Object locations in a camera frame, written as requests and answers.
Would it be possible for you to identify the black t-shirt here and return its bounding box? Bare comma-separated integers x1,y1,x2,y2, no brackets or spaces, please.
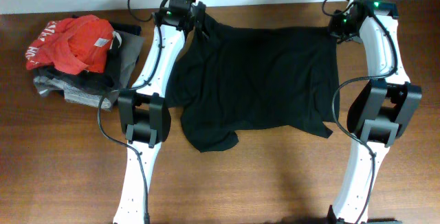
166,16,339,152

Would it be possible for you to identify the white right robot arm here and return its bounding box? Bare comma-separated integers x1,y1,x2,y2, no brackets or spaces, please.
326,0,422,223

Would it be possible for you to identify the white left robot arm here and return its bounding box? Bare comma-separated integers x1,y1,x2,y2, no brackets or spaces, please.
113,2,206,224

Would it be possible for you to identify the grey folded garment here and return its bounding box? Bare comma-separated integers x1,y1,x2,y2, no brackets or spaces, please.
36,31,144,111

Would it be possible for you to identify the dark navy folded garment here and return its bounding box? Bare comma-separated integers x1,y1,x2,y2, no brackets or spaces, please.
109,21,142,36

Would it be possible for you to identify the black folded garment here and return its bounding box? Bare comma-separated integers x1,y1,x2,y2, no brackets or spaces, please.
32,30,123,96

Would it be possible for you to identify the red folded shirt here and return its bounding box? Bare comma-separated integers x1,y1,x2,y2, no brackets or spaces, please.
25,15,115,75

